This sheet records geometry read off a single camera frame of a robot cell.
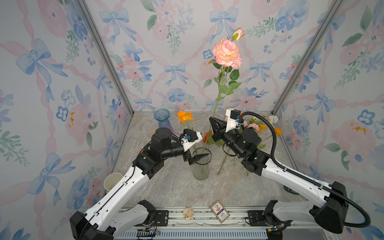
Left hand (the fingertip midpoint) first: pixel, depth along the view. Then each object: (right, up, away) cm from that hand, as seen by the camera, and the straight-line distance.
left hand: (203, 141), depth 64 cm
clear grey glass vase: (0, -18, +18) cm, 26 cm away
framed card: (+9, -36, +11) cm, 39 cm away
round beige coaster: (-7, -37, +12) cm, 40 cm away
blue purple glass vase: (-23, +14, +29) cm, 39 cm away
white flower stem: (+54, +12, +46) cm, 72 cm away
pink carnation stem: (+37, +7, +39) cm, 54 cm away
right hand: (+4, +10, 0) cm, 11 cm away
